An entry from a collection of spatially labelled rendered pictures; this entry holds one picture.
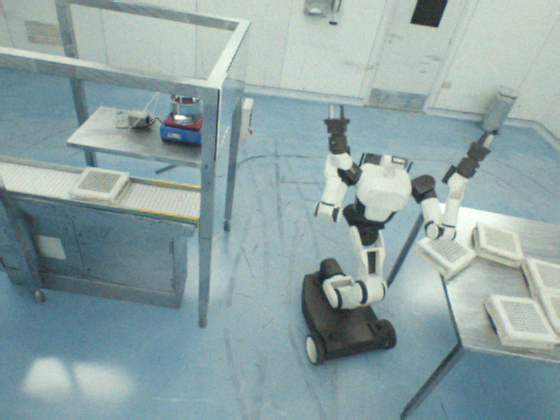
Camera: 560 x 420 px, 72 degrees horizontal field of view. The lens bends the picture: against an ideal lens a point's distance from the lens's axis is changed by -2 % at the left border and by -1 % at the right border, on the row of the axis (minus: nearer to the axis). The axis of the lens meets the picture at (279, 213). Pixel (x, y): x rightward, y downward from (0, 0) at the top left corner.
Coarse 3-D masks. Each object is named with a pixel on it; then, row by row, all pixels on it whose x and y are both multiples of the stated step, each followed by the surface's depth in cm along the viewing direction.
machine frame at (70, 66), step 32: (64, 0) 228; (96, 0) 227; (128, 0) 230; (64, 32) 240; (0, 64) 155; (32, 64) 154; (64, 64) 153; (96, 64) 156; (224, 64) 176; (192, 96) 158; (96, 160) 306; (0, 192) 200; (224, 224) 336; (32, 288) 249
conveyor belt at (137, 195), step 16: (16, 176) 219; (32, 176) 221; (48, 176) 223; (64, 176) 225; (48, 192) 213; (64, 192) 215; (128, 192) 223; (144, 192) 225; (160, 192) 227; (176, 192) 229; (192, 192) 232; (144, 208) 215; (160, 208) 217; (176, 208) 219; (192, 208) 221
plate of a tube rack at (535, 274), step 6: (528, 258) 221; (528, 264) 219; (534, 264) 218; (552, 264) 220; (534, 270) 214; (534, 276) 211; (540, 276) 211; (546, 276) 212; (534, 282) 209; (540, 282) 208; (540, 288) 204; (546, 288) 205; (552, 288) 205; (558, 294) 203
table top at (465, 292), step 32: (512, 224) 257; (544, 224) 262; (544, 256) 236; (448, 288) 204; (480, 288) 208; (512, 288) 211; (480, 320) 191; (480, 352) 180; (512, 352) 180; (544, 352) 182
